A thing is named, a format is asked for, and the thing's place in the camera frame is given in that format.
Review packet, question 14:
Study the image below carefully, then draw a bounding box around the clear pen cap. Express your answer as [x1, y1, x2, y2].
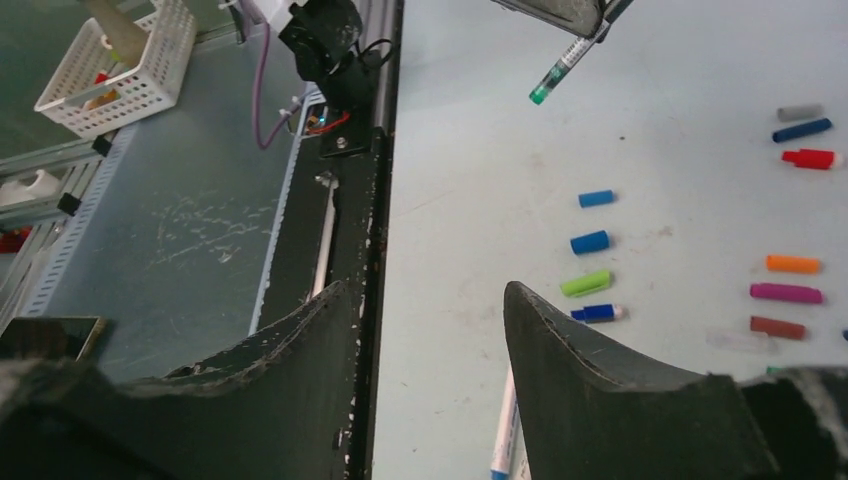
[705, 329, 778, 355]

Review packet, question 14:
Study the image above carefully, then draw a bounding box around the navy pen cap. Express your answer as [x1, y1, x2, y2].
[570, 304, 626, 324]

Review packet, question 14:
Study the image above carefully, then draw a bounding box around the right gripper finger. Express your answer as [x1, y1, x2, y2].
[503, 281, 847, 479]
[1, 282, 361, 479]

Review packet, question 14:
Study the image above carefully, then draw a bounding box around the orange pen cap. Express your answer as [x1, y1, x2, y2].
[765, 255, 822, 275]

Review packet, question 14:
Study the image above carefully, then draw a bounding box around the dark blue pen cap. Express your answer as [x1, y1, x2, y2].
[771, 118, 833, 143]

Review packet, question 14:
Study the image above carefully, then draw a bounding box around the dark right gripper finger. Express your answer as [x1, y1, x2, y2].
[494, 0, 607, 38]

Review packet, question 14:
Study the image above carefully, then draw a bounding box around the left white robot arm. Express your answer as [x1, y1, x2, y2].
[252, 0, 393, 111]

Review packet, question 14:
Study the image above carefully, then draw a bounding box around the red pen cap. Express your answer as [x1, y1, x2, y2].
[781, 149, 845, 170]

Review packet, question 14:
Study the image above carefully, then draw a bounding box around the blue cap thin marker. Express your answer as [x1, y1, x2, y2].
[490, 368, 519, 480]

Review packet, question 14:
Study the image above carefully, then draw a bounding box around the light green pen cap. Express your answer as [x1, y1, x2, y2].
[560, 269, 613, 298]

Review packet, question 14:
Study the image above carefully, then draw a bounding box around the grey pen cap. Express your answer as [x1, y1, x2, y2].
[776, 103, 824, 123]

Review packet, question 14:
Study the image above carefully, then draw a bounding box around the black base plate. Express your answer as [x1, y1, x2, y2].
[256, 1, 404, 479]

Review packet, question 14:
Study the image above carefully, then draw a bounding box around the dark green marker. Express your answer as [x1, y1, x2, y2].
[529, 0, 633, 105]

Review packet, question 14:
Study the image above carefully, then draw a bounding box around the large blue pen cap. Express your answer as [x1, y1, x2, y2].
[569, 230, 611, 255]

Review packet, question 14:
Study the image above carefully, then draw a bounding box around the magenta pen cap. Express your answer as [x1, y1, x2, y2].
[749, 283, 825, 305]

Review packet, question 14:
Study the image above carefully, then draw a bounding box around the small blue pen cap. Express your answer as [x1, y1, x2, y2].
[578, 190, 616, 209]

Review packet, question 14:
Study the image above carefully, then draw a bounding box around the blue cap thick marker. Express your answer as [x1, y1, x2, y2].
[511, 450, 532, 480]

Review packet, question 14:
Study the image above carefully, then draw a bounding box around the brown pen cap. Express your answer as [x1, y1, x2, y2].
[749, 316, 807, 341]

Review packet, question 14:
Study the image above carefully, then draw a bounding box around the white perforated box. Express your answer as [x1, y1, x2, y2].
[33, 1, 197, 139]

